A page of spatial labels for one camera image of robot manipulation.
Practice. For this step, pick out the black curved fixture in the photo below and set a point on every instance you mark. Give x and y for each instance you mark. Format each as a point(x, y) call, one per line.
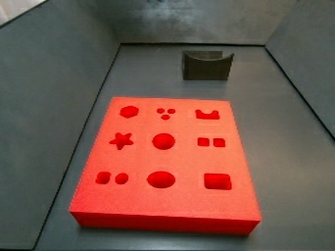
point(206, 65)

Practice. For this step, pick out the red shape sorter block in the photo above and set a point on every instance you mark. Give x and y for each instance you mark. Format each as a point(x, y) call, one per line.
point(167, 169)

